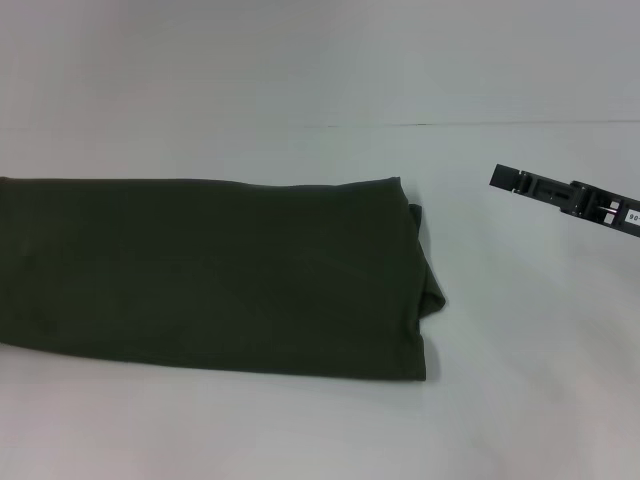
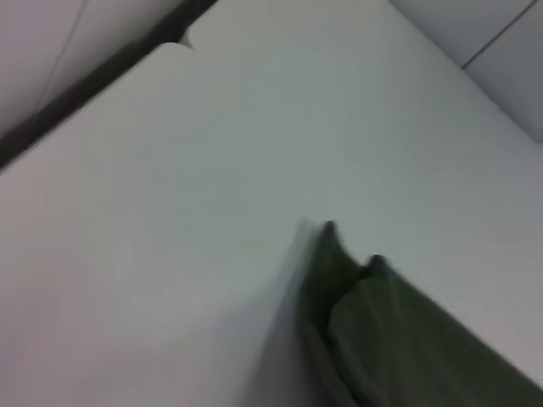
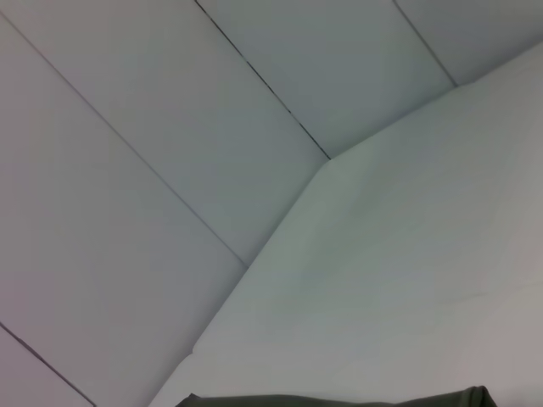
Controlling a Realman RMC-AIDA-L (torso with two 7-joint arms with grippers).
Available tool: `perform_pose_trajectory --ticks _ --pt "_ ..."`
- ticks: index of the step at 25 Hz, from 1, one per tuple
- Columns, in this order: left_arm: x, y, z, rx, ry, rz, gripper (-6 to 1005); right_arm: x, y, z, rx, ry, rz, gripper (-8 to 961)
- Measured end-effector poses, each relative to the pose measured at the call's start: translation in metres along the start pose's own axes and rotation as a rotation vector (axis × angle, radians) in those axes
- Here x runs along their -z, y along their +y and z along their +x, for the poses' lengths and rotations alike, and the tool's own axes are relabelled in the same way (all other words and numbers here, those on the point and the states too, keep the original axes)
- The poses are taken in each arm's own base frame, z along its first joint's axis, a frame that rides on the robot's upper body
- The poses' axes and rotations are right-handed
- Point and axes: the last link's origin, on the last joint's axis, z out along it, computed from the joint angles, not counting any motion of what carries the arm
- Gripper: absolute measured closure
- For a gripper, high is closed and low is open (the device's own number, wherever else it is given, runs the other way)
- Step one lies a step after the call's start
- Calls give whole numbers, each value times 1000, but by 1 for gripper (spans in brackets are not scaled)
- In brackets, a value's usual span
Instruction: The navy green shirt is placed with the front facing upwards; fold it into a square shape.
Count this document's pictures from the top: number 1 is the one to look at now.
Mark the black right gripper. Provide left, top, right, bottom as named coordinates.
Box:
left=489, top=163, right=640, bottom=235

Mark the dark green FREE t-shirt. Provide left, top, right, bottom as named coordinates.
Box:
left=0, top=174, right=448, bottom=384

